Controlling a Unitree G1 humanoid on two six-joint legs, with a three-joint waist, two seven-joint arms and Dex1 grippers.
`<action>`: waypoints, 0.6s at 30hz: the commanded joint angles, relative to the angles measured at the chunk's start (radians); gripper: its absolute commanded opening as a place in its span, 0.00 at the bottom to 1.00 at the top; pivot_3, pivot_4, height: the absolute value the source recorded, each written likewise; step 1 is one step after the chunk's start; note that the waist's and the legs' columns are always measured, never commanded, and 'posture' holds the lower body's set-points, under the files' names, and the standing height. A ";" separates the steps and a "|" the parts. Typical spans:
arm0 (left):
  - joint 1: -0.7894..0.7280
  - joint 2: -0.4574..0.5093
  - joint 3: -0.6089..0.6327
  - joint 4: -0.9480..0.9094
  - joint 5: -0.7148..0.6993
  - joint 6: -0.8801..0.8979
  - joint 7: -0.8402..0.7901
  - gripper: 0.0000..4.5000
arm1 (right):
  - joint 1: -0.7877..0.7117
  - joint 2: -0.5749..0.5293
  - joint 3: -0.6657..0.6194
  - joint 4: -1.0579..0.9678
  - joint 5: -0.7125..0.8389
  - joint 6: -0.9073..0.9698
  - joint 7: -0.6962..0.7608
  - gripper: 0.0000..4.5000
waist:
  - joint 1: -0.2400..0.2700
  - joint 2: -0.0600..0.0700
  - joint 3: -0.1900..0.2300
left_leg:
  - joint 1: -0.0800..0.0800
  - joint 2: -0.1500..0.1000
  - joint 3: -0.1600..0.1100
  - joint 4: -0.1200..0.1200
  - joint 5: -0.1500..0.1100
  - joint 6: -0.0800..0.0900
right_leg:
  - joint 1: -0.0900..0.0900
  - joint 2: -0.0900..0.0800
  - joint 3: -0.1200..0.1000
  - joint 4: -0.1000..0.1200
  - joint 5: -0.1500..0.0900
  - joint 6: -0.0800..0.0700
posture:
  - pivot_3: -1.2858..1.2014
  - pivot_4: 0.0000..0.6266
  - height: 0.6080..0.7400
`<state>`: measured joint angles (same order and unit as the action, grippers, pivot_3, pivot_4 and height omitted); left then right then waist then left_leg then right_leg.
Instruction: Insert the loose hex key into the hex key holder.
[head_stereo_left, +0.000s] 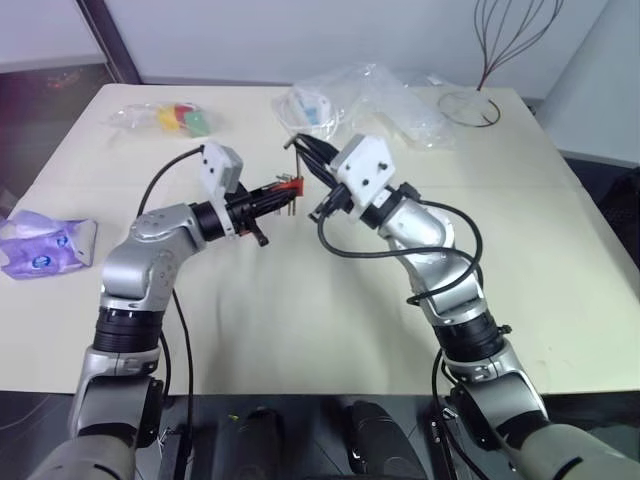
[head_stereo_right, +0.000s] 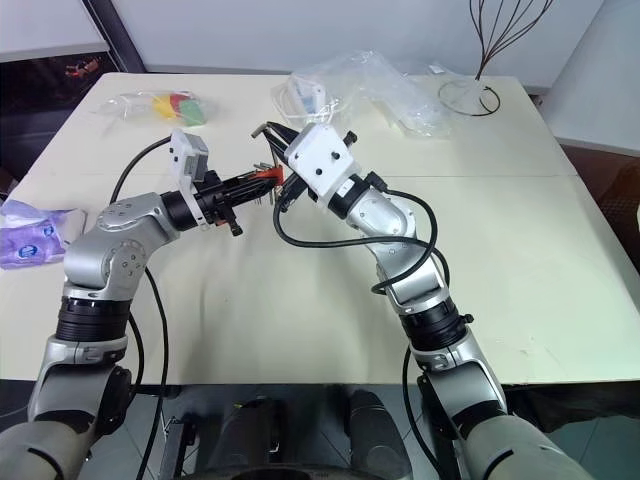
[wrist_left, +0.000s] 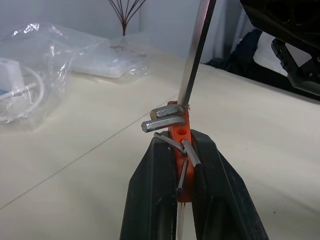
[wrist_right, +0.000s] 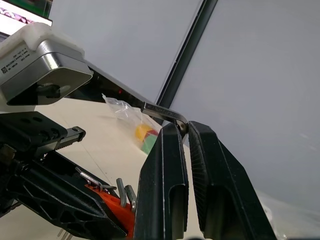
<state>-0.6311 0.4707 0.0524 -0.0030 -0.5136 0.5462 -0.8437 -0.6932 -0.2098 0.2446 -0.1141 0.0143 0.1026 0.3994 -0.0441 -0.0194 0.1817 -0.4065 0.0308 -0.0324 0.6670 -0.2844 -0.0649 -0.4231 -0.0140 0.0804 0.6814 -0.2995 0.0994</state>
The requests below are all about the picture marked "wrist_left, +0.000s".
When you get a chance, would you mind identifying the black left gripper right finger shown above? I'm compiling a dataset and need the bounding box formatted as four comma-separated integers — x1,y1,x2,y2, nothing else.
190,129,270,240

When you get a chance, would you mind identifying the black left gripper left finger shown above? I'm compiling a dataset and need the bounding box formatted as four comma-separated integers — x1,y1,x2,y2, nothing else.
119,136,180,240

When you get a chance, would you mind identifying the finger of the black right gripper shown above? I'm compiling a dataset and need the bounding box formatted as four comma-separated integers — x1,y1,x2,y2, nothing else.
238,0,320,65
270,37,320,88

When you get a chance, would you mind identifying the orange hex key holder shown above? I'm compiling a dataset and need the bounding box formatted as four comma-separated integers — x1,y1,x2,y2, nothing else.
166,100,195,203

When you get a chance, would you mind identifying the long silver hex key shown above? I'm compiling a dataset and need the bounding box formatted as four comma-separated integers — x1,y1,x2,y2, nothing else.
176,0,217,108

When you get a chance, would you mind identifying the small silver hex key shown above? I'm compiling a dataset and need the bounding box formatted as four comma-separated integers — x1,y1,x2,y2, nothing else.
176,159,190,193

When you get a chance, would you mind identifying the thin silver hex key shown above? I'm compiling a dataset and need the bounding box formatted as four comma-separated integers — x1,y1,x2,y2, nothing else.
153,132,188,158

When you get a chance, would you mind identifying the medium silver hex key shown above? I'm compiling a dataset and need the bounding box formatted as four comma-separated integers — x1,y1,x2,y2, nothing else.
181,139,202,166

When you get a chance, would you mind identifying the thick silver hex key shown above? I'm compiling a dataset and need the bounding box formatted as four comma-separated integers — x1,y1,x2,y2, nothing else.
141,115,186,134

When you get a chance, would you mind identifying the thickest silver hex key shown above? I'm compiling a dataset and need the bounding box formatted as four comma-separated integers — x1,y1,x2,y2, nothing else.
149,104,186,120

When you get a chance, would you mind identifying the flat white box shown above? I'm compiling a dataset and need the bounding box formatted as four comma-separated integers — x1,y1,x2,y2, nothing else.
71,43,132,79

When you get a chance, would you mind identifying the clear plastic bag with box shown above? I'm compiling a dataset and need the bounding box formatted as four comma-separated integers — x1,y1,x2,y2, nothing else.
43,22,154,80

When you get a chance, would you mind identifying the dried brown branch decoration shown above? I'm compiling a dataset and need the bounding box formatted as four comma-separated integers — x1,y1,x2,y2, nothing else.
108,0,141,36

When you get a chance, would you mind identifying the white charger block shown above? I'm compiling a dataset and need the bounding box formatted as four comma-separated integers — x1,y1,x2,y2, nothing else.
0,57,22,94

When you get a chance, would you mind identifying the white cable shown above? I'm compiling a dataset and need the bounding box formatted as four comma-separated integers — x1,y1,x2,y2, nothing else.
0,66,47,124

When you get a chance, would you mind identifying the clear plastic bag with cable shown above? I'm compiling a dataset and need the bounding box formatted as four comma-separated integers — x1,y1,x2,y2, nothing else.
0,21,77,131

